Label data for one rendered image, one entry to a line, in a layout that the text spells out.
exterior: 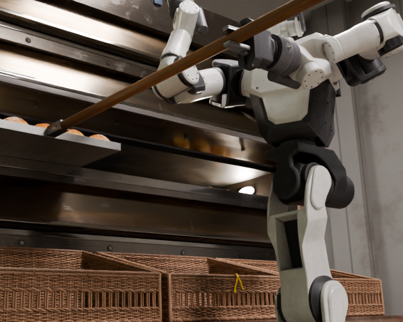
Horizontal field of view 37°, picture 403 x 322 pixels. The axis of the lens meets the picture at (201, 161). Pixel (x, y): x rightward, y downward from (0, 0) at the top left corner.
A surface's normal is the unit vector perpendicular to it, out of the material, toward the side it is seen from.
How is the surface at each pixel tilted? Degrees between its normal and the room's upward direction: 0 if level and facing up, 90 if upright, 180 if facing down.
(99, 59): 90
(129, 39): 70
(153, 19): 90
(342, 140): 90
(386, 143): 90
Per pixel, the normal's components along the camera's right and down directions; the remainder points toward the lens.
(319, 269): 0.66, -0.22
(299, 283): -0.75, -0.21
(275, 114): -0.38, -0.22
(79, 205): 0.60, -0.54
